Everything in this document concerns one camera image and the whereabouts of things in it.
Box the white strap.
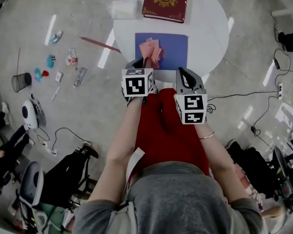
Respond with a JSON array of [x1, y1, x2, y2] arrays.
[[125, 147, 145, 189]]

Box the grey foil packet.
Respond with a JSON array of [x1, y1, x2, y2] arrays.
[[73, 67, 88, 88]]

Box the teal and red wrapper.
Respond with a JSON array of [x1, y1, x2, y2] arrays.
[[33, 67, 50, 83]]

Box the person's right forearm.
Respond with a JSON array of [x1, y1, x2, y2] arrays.
[[194, 122, 253, 206]]

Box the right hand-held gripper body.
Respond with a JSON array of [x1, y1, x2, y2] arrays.
[[173, 68, 209, 125]]

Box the thin stick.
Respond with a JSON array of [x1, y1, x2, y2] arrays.
[[16, 47, 21, 75]]

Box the black cable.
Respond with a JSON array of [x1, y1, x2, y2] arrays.
[[207, 48, 293, 151]]

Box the black bag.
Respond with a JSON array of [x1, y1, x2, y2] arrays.
[[226, 139, 280, 200]]

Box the blue snack packet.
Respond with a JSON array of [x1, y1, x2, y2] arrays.
[[50, 30, 64, 44]]

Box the dark red strip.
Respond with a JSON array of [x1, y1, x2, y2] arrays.
[[79, 36, 122, 54]]

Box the person's left forearm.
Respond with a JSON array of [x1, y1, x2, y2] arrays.
[[87, 96, 148, 206]]

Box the person's red trousers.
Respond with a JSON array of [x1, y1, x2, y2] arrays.
[[133, 87, 210, 176]]

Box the person's grey shirt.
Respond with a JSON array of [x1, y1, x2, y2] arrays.
[[72, 161, 270, 234]]

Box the blue book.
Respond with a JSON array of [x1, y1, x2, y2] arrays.
[[134, 33, 189, 71]]

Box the red and white packet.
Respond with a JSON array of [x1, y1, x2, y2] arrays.
[[65, 47, 79, 71]]

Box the dark red book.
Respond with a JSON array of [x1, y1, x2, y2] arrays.
[[142, 0, 189, 24]]

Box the black wire mesh bin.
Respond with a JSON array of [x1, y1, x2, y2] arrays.
[[11, 72, 33, 93]]

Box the thin metal bracelet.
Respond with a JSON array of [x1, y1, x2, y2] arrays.
[[198, 131, 215, 140]]

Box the white handheld appliance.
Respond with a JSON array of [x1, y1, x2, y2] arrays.
[[21, 93, 47, 131]]

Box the grey office chair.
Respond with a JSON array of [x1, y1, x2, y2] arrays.
[[16, 160, 45, 229]]

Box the white tube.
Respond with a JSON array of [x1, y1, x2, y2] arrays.
[[51, 86, 62, 100]]

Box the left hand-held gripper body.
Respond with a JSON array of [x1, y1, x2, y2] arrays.
[[121, 58, 158, 98]]

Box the pink cloth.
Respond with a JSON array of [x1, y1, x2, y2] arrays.
[[139, 38, 166, 69]]

